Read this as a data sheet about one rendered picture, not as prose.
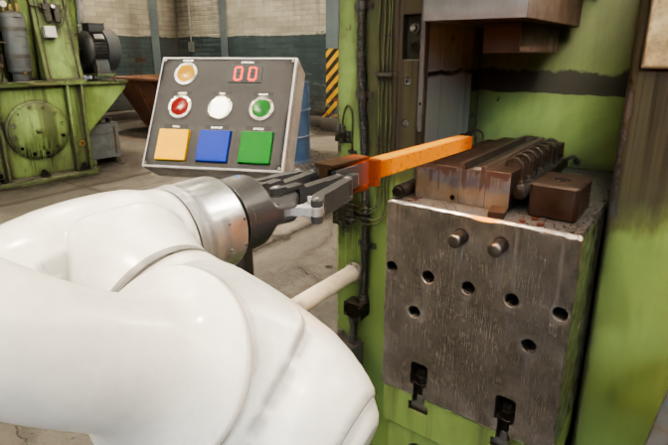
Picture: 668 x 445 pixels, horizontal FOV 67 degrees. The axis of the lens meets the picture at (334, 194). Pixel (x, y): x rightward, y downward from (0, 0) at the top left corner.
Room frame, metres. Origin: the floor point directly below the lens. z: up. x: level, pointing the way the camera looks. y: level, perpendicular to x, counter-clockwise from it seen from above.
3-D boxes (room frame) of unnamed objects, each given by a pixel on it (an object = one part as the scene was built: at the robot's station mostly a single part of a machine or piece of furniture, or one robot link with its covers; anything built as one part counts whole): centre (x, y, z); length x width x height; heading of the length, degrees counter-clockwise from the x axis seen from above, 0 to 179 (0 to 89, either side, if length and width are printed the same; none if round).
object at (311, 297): (1.12, 0.08, 0.62); 0.44 x 0.05 x 0.05; 144
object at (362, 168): (0.61, -0.02, 1.06); 0.07 x 0.01 x 0.03; 143
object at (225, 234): (0.43, 0.12, 1.06); 0.09 x 0.06 x 0.09; 54
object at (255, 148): (1.11, 0.17, 1.01); 0.07 x 0.05 x 0.07; 79
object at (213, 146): (1.13, 0.27, 1.01); 0.07 x 0.05 x 0.07; 79
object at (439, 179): (1.15, -0.38, 0.96); 0.42 x 0.20 x 0.09; 144
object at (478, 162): (1.14, -0.40, 0.99); 0.42 x 0.05 x 0.01; 144
